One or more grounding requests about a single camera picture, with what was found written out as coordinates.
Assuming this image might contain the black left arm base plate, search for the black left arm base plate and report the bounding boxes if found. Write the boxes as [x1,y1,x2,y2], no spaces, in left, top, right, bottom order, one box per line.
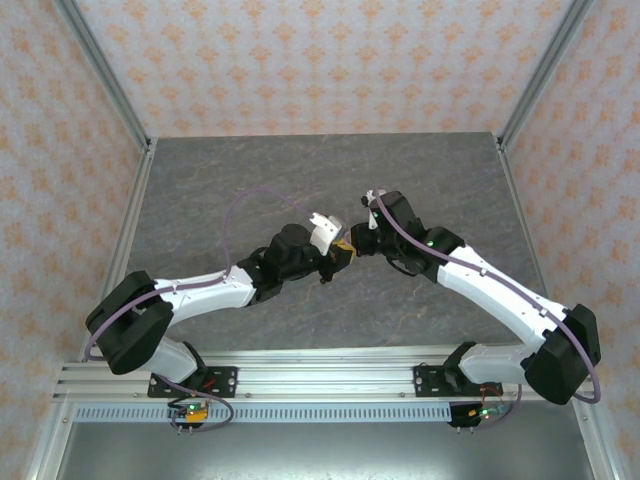
[147,366,239,399]

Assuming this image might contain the right circuit board green light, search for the right circuit board green light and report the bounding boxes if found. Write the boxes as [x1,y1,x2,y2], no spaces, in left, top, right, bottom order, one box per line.
[468,404,511,421]

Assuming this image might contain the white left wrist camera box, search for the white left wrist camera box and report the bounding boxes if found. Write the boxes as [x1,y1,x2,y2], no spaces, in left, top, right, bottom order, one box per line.
[308,212,347,257]

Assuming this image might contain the aluminium table side rail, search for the aluminium table side rail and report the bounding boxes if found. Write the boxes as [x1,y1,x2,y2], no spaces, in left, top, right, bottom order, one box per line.
[494,134,619,480]
[24,139,159,480]

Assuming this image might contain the aluminium mounting rail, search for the aluminium mounting rail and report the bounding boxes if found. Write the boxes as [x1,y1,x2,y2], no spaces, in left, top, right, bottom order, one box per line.
[52,348,600,402]

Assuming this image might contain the grey metal panel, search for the grey metal panel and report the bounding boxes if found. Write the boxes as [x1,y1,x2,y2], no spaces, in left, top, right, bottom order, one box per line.
[54,422,596,480]

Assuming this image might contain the aluminium frame post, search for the aluminium frame post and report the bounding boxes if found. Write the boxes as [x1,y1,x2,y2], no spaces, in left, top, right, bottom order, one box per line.
[497,0,597,152]
[52,0,154,152]

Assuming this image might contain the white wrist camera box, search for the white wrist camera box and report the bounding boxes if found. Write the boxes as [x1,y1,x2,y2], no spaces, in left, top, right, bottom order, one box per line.
[308,212,347,257]
[359,188,382,232]

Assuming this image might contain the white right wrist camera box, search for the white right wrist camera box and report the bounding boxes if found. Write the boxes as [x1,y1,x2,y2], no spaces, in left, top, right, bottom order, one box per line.
[359,188,382,232]

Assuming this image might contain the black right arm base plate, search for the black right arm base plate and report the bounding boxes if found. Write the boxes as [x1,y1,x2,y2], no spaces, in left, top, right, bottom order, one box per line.
[413,364,501,399]

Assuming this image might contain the left circuit board yellow connector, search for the left circuit board yellow connector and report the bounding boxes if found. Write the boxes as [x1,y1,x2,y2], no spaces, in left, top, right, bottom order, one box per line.
[167,399,211,427]

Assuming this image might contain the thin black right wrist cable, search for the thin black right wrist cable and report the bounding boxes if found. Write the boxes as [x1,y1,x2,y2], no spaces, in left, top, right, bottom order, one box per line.
[387,252,426,277]

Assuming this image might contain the grey slotted cable duct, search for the grey slotted cable duct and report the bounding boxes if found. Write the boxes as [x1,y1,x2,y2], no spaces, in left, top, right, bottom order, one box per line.
[73,404,454,425]

